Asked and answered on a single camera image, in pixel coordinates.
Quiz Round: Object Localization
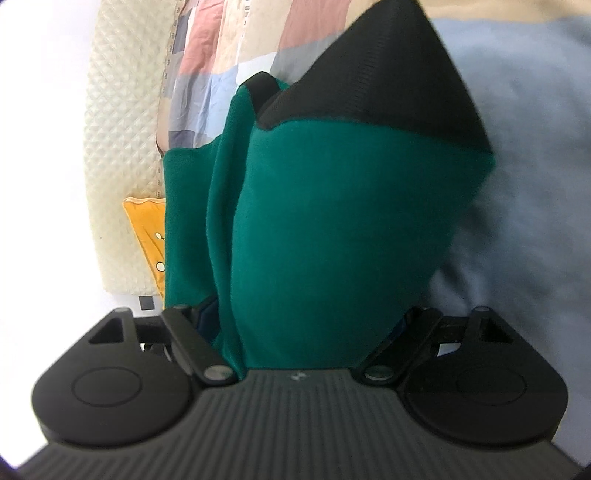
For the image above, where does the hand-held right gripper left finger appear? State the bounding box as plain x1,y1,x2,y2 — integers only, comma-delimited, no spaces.
87,304,234,387

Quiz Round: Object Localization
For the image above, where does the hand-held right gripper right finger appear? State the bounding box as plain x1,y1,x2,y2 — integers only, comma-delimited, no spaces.
353,305,514,387

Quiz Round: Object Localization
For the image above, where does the green sweatshirt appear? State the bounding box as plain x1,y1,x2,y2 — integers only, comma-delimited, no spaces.
163,0,497,381

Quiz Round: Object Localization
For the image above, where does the yellow crown pillow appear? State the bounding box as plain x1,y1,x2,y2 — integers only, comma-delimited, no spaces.
122,196,168,302

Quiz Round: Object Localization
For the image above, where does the cream quilted headboard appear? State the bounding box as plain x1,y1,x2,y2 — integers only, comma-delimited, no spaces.
82,0,185,298

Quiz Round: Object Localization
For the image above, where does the patchwork bedsheet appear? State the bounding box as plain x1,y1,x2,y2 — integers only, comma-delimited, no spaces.
157,0,591,365

